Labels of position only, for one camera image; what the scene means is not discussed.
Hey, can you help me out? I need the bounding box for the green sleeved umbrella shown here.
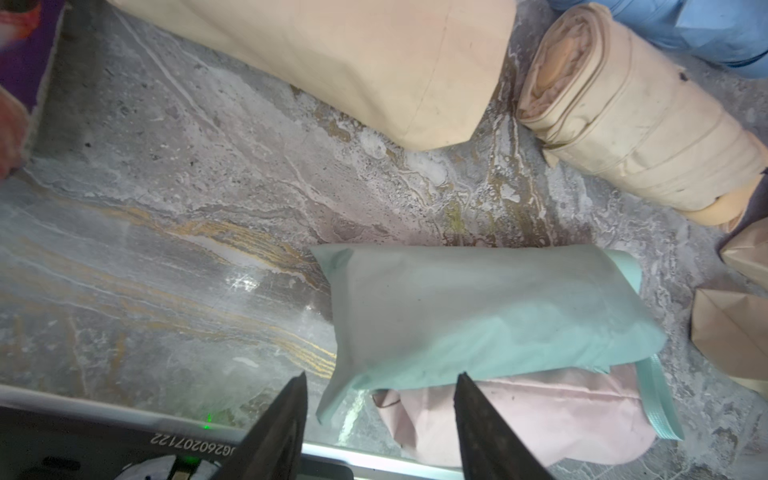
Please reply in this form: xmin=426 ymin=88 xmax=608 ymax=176
xmin=312 ymin=244 xmax=684 ymax=440

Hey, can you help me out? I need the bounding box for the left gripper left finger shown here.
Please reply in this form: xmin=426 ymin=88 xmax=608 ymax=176
xmin=212 ymin=373 xmax=308 ymax=480

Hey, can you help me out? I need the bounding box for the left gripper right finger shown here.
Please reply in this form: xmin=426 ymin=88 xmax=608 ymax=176
xmin=454 ymin=373 xmax=553 ymax=480

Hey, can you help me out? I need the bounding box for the pink sleeved umbrella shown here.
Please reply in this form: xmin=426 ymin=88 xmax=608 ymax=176
xmin=373 ymin=364 xmax=656 ymax=468

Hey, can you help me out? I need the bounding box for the beige umbrella sleeve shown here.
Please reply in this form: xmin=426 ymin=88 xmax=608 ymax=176
xmin=691 ymin=289 xmax=767 ymax=397
xmin=720 ymin=218 xmax=768 ymax=290

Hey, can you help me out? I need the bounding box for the blue umbrella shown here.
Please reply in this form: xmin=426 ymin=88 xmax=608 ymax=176
xmin=536 ymin=1 xmax=767 ymax=80

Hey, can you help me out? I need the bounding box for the purple snack bag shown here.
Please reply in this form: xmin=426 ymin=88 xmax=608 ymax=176
xmin=1 ymin=0 xmax=67 ymax=179

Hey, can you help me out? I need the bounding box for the beige sleeved umbrella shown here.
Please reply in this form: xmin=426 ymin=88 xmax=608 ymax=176
xmin=119 ymin=0 xmax=517 ymax=151

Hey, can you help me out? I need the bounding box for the aluminium front rail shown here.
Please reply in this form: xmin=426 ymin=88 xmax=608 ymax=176
xmin=0 ymin=383 xmax=463 ymax=480

